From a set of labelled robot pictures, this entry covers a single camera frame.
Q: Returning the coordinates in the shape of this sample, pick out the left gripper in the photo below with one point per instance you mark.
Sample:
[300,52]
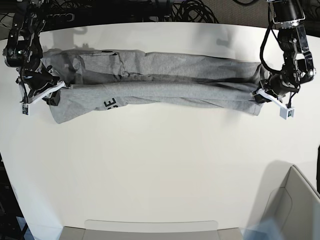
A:
[274,86]

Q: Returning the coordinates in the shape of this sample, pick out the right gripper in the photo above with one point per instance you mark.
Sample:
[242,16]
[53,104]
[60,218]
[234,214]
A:
[36,83]

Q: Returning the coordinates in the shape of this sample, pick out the grey T-shirt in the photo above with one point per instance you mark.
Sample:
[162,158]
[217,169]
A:
[100,80]

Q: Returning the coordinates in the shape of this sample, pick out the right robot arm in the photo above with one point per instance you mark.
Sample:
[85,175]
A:
[23,48]

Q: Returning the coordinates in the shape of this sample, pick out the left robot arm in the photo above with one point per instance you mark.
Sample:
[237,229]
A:
[298,67]

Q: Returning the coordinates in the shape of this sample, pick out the black power strip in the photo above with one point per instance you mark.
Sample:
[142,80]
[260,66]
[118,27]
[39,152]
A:
[62,17]

